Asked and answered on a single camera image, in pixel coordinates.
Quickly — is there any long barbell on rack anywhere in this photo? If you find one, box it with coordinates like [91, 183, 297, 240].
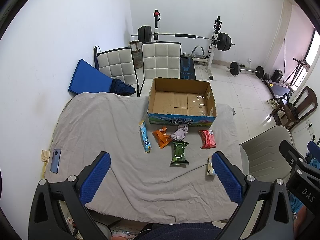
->
[131, 25, 235, 51]

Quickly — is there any left white quilted chair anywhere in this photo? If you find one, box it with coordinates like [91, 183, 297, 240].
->
[95, 47, 139, 96]

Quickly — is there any white quilted chair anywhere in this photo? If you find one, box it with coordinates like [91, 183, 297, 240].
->
[139, 41, 182, 96]
[95, 47, 139, 96]

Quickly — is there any dark wooden chair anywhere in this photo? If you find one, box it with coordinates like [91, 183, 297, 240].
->
[270, 86, 318, 131]

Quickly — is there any green wipes packet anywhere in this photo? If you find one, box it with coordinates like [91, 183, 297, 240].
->
[170, 140, 189, 166]

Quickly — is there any yellow tissue pack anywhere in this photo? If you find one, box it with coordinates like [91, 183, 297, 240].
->
[207, 155, 216, 176]

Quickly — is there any short barbell on floor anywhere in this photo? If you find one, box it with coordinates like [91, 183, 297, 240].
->
[228, 61, 265, 79]

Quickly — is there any white weight bench rack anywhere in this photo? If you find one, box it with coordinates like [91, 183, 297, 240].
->
[153, 9, 222, 81]

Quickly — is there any dark blue garment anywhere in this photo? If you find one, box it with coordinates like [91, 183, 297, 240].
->
[110, 79, 136, 96]

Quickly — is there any black treadmill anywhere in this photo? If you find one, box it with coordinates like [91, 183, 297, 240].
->
[263, 80, 293, 99]

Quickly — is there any beige masking tape piece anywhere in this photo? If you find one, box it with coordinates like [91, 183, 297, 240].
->
[41, 150, 50, 163]

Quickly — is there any orange snack packet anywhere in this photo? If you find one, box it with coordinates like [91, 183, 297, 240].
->
[152, 127, 172, 149]

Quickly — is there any pale purple cloth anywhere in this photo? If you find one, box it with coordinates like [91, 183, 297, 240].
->
[170, 124, 189, 141]

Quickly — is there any light blue tube packet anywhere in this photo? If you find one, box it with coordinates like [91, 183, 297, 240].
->
[139, 120, 152, 153]

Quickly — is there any small wooden stool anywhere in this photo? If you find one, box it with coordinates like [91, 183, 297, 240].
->
[129, 40, 143, 69]

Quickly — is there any black blue bench pad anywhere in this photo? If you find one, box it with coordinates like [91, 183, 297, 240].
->
[180, 57, 196, 80]

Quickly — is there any blue smartphone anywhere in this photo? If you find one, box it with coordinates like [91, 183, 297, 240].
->
[50, 149, 61, 173]

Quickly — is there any open cardboard box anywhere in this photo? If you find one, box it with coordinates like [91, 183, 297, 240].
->
[148, 77, 217, 127]

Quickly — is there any right white quilted chair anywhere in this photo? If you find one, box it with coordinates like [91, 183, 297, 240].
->
[139, 41, 182, 96]

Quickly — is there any grey table cloth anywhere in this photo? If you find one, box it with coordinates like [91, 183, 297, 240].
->
[45, 93, 236, 224]

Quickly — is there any red snack packet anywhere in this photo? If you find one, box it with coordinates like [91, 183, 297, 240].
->
[199, 129, 216, 149]

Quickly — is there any blue foam mat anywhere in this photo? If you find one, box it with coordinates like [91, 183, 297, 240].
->
[68, 59, 112, 95]

